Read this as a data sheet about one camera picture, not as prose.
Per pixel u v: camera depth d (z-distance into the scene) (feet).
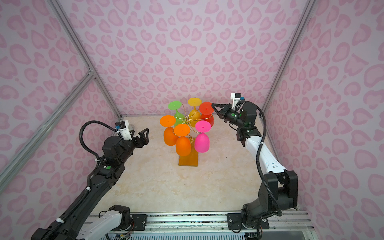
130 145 2.14
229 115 2.20
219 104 2.32
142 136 2.23
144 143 2.25
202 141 2.43
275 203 1.29
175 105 2.64
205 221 2.46
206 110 2.40
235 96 2.31
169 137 2.60
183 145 2.44
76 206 1.42
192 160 3.07
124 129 2.08
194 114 2.57
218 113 2.19
